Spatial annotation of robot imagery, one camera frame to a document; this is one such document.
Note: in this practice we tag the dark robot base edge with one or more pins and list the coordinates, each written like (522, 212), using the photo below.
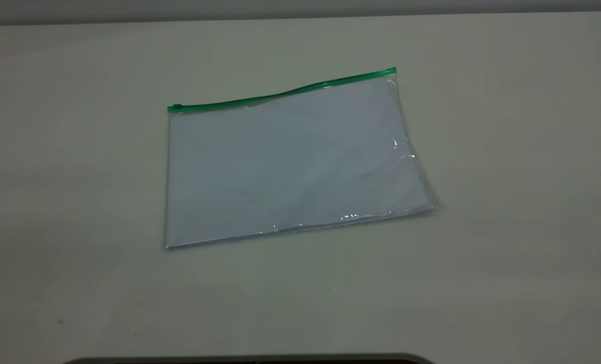
(249, 360)

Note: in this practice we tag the clear plastic zip bag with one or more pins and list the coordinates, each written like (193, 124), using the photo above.
(280, 96)

